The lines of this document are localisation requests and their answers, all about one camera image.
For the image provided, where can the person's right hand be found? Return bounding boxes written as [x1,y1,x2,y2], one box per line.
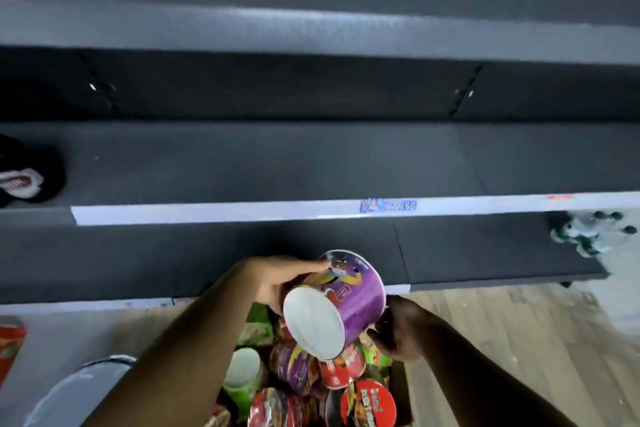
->
[367,295,441,362]

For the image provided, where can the group of green-capped clear bottles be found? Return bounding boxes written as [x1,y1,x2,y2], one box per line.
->
[549,210,639,258]

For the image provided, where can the row of dark glass bottles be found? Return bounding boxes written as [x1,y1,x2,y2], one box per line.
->
[0,133,67,208]

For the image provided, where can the purple cup noodle bowl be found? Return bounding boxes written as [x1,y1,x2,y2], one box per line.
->
[282,249,387,362]

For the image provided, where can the blue price tag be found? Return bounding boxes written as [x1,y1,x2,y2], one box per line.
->
[359,198,419,214]

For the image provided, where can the person's right forearm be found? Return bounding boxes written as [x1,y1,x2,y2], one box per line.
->
[405,311,576,427]

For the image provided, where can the person's left hand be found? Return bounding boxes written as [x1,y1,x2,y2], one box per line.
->
[239,255,333,315]

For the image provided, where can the dark metal store shelving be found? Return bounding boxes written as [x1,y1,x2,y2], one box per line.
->
[0,0,640,316]

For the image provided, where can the noodle bowls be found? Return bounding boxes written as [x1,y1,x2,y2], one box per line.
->
[215,301,399,427]

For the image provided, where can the person's left forearm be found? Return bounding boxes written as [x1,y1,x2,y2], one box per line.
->
[85,261,271,427]

